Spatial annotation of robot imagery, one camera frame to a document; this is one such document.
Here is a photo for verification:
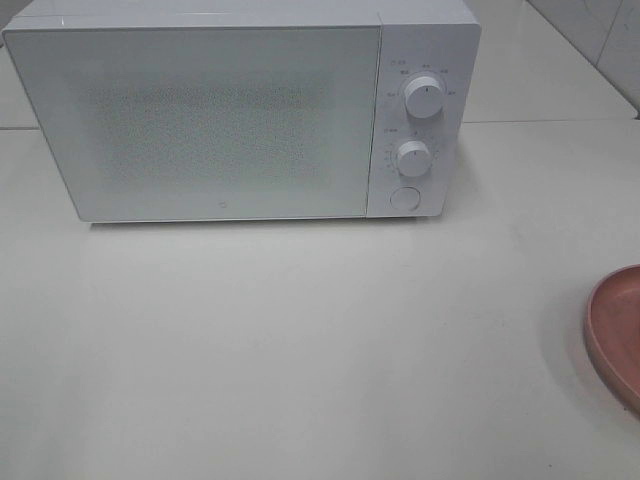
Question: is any round white door button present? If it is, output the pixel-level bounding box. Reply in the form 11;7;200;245
390;187;421;211

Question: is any white microwave door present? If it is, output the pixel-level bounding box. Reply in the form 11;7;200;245
5;27;379;223

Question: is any pink round plate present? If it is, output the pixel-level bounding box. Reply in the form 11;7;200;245
584;265;639;413

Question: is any lower white timer knob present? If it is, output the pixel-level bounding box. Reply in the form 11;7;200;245
395;140;433;178

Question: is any upper white power knob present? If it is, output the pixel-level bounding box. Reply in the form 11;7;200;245
402;72;445;119

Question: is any white microwave oven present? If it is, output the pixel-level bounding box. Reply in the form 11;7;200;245
2;1;481;221

